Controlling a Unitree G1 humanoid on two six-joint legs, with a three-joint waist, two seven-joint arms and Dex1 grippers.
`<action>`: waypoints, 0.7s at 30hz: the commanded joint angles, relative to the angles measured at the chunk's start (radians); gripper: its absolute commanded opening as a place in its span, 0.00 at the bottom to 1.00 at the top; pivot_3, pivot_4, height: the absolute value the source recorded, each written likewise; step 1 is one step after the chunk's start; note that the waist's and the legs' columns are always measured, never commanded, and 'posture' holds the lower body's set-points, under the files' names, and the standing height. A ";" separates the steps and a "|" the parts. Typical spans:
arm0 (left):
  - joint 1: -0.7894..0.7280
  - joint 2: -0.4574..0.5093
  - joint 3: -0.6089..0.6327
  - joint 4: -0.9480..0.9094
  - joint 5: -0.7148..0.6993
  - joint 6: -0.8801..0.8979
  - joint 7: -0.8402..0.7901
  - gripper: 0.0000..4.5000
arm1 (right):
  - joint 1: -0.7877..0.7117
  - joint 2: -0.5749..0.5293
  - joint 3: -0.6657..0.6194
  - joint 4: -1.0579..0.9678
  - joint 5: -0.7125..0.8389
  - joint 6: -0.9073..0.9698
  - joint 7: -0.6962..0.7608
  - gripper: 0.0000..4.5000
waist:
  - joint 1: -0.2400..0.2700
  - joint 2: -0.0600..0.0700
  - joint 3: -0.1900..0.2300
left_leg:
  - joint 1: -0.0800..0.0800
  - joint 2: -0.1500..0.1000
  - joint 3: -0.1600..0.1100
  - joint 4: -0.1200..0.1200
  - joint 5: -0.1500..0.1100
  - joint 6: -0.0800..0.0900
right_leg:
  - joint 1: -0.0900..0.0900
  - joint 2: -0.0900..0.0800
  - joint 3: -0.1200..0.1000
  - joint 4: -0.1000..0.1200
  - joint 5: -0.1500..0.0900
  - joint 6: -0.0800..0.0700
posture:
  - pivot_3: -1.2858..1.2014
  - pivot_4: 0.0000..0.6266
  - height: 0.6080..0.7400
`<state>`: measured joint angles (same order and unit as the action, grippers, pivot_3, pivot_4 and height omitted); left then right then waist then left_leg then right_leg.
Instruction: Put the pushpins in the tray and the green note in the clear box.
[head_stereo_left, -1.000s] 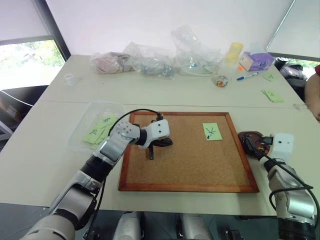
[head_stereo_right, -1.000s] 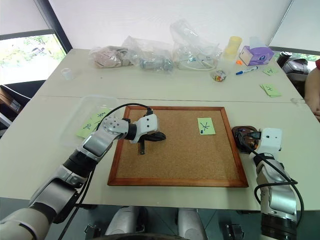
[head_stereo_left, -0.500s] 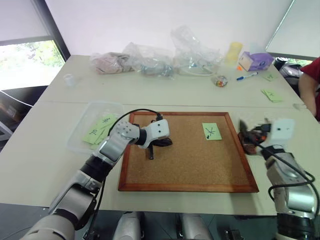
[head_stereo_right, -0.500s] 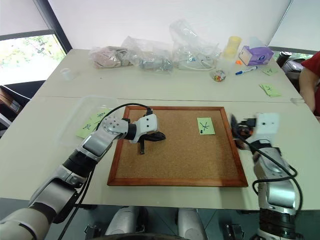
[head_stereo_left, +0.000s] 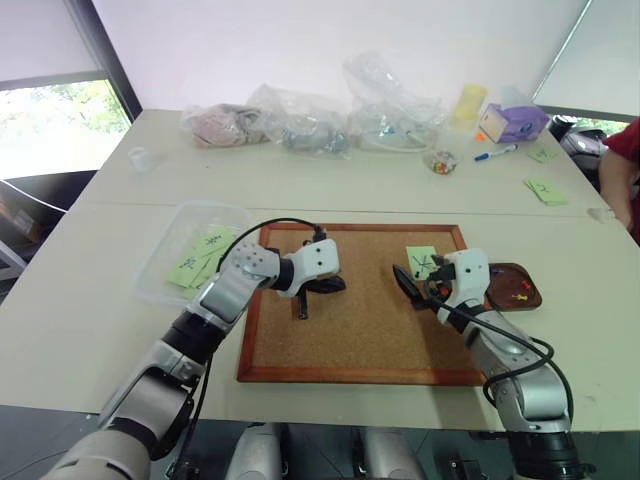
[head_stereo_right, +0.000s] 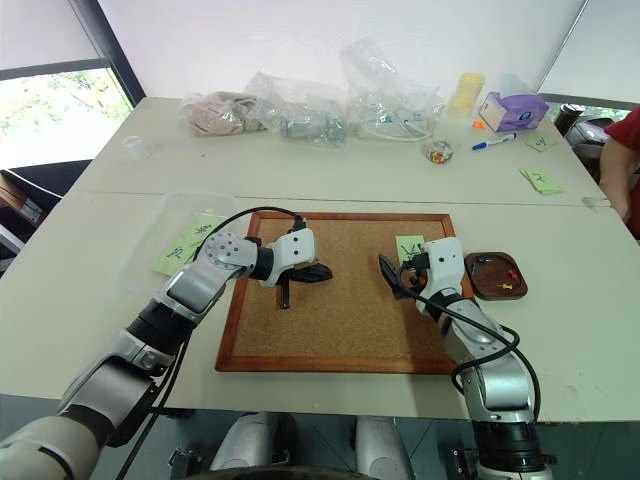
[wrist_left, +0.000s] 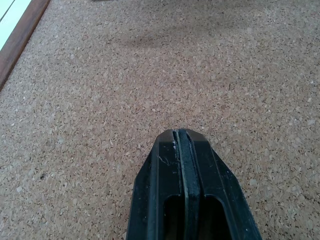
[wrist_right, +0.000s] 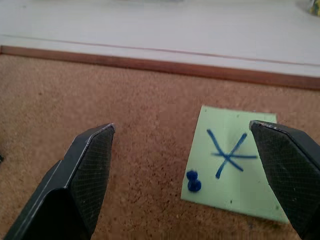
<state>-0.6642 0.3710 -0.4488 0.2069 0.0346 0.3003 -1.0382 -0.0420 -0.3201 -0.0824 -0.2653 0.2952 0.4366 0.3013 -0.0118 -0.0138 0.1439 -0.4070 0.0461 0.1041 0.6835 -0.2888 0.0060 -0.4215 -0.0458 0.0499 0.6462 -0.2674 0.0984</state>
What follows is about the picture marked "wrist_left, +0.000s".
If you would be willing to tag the brown wooden board frame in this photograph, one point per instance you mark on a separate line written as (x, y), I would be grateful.
(18, 40)

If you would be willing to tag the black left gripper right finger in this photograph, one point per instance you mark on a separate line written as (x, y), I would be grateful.
(215, 195)

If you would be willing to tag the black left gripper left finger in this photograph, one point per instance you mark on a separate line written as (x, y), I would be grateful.
(157, 190)

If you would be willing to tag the cork board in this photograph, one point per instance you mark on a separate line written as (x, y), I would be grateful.
(160, 75)

